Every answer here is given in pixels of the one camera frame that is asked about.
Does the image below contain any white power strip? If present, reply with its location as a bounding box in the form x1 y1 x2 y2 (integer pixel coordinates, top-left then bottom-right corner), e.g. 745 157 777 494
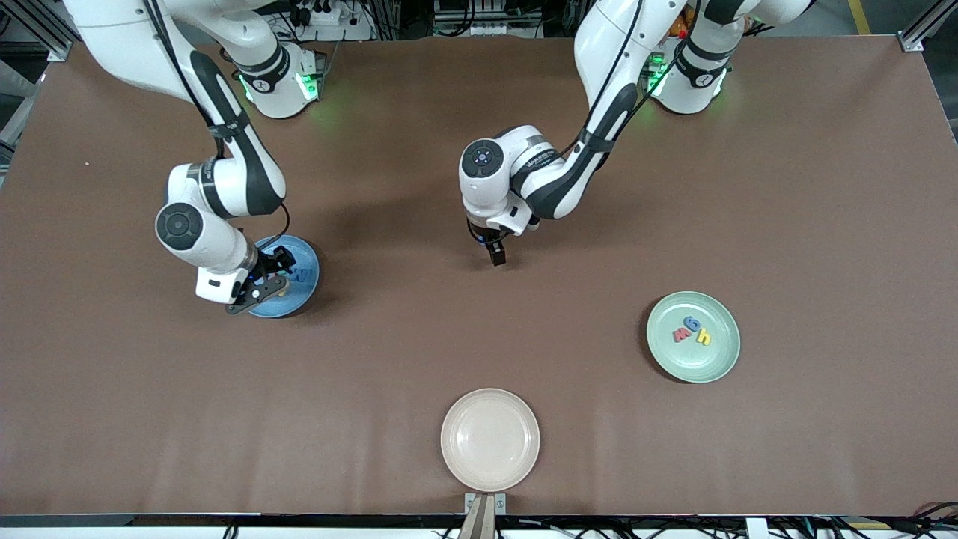
288 0 354 28

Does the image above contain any beige plate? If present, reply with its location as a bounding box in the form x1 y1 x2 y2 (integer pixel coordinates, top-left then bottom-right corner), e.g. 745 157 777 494
440 388 540 493

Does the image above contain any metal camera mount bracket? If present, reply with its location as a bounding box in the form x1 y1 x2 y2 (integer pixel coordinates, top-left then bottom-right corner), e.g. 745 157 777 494
464 493 507 539

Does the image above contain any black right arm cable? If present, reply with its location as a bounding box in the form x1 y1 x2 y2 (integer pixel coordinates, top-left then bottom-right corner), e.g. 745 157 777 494
142 0 291 252

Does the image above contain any blue plate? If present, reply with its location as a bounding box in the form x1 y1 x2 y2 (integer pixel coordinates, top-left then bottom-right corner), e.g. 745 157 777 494
245 235 321 319

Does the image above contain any green plate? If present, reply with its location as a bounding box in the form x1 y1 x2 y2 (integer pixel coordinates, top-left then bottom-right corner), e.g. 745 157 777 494
647 291 741 384

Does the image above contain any aluminium frame profile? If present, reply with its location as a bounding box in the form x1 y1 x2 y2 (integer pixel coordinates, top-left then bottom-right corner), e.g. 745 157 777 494
900 0 958 53
0 0 83 62

